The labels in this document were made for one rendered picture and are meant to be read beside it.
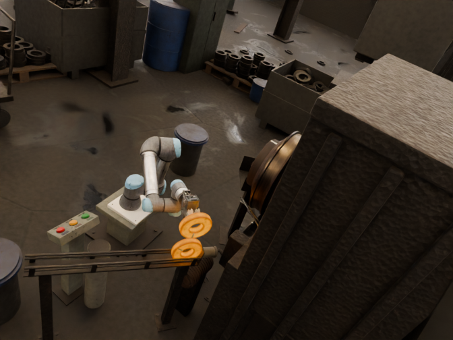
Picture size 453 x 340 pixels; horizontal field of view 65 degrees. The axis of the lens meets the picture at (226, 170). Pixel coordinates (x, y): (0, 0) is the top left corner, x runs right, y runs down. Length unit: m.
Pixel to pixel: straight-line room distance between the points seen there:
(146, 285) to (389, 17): 3.36
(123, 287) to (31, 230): 0.78
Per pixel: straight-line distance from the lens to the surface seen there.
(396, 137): 1.09
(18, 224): 2.89
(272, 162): 1.65
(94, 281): 2.21
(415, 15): 4.16
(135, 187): 2.40
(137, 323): 2.42
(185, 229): 1.68
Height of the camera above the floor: 2.13
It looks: 36 degrees down
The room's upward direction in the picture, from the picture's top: 19 degrees clockwise
